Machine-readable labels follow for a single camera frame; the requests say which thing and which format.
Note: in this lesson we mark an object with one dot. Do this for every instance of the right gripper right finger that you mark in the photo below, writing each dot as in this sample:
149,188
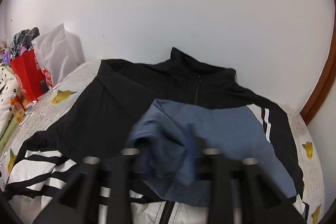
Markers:
241,192

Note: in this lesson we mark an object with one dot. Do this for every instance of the dark plaid cloth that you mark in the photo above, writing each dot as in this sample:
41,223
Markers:
23,39

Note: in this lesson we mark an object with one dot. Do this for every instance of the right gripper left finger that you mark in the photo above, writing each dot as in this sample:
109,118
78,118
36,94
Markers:
79,201

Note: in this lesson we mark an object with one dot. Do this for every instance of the fruit print lace tablecloth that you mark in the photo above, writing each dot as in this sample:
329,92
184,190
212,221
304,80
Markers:
307,160

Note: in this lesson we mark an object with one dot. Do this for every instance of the red paper shopping bag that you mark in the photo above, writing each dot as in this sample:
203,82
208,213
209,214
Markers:
28,75

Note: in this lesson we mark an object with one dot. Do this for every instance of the brown wooden door frame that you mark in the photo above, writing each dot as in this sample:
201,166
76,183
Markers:
320,68

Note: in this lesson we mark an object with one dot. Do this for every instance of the orange drink bottle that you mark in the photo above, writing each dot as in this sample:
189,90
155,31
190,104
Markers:
17,108

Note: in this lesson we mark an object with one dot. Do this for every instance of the white dotted cloth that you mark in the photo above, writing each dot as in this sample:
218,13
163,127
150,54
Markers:
9,87

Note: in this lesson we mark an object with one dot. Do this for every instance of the green blanket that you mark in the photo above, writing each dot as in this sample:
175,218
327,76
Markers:
13,124

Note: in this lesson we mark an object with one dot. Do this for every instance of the black white blue jacket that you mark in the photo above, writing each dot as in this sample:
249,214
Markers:
175,142

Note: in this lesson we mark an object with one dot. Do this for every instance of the white Miniso plastic bag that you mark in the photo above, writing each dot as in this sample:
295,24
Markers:
58,53

